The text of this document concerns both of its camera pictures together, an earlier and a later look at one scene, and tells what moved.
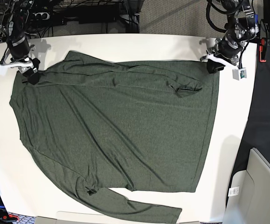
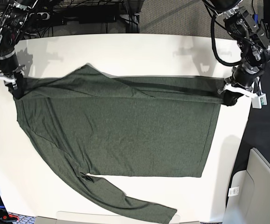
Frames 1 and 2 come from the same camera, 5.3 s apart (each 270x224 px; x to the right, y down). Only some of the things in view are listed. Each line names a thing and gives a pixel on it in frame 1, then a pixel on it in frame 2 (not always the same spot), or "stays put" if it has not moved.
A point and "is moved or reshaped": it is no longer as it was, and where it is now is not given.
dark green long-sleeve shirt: (94, 127) is moved or reshaped
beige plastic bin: (255, 195) stays put
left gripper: (33, 78) to (8, 65)
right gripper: (226, 49) to (245, 78)
